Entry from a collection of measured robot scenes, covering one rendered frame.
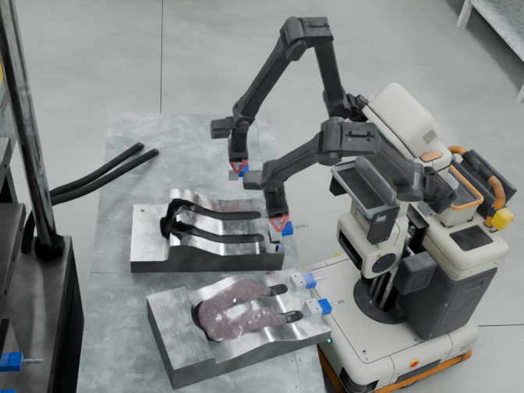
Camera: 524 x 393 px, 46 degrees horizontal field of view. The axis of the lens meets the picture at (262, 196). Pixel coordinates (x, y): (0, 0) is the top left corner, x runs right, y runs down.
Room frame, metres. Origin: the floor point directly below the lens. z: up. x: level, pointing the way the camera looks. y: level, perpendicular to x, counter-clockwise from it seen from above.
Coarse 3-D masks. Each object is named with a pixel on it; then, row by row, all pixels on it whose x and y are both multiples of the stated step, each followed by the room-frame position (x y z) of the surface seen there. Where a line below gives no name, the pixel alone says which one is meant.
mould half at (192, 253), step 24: (192, 192) 1.54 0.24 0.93; (144, 216) 1.46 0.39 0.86; (192, 216) 1.42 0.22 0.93; (264, 216) 1.51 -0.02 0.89; (144, 240) 1.35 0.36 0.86; (168, 240) 1.34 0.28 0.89; (192, 240) 1.32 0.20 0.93; (264, 240) 1.40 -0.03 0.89; (144, 264) 1.26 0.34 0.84; (168, 264) 1.28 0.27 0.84; (192, 264) 1.29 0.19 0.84; (216, 264) 1.31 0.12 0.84; (240, 264) 1.33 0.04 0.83; (264, 264) 1.34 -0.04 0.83
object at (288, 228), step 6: (270, 222) 1.43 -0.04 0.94; (276, 222) 1.43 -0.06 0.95; (288, 222) 1.45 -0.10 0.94; (270, 228) 1.40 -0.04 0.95; (288, 228) 1.41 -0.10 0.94; (294, 228) 1.43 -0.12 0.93; (270, 234) 1.42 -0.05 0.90; (276, 234) 1.40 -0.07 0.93; (282, 234) 1.41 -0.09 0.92; (288, 234) 1.41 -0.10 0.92; (276, 240) 1.39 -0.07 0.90
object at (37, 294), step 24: (24, 264) 1.24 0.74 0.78; (48, 264) 1.25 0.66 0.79; (24, 288) 1.14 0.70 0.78; (48, 288) 1.16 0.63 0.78; (24, 312) 1.06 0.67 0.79; (48, 312) 1.07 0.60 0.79; (24, 336) 0.97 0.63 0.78; (48, 336) 0.99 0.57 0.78; (48, 360) 0.91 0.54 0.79; (24, 384) 0.82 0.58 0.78; (48, 384) 0.84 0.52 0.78
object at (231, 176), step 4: (228, 164) 1.68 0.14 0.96; (236, 164) 1.69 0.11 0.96; (240, 164) 1.70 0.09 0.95; (248, 164) 1.71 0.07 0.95; (228, 168) 1.66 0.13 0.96; (236, 168) 1.66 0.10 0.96; (244, 168) 1.68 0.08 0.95; (248, 168) 1.68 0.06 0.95; (256, 168) 1.70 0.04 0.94; (260, 168) 1.70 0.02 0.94; (228, 172) 1.65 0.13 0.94; (232, 172) 1.65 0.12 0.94; (240, 172) 1.66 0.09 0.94; (228, 176) 1.65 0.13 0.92; (232, 176) 1.65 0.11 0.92; (236, 176) 1.66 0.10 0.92; (240, 176) 1.66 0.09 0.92; (228, 180) 1.65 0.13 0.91; (232, 180) 1.65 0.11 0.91; (236, 180) 1.66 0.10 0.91
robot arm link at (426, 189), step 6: (420, 174) 1.39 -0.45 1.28; (414, 180) 1.36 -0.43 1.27; (420, 180) 1.37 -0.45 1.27; (426, 180) 1.38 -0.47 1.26; (432, 180) 1.40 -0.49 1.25; (414, 186) 1.35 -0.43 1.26; (420, 186) 1.35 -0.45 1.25; (426, 186) 1.37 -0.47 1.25; (396, 192) 1.36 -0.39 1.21; (426, 192) 1.35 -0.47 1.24
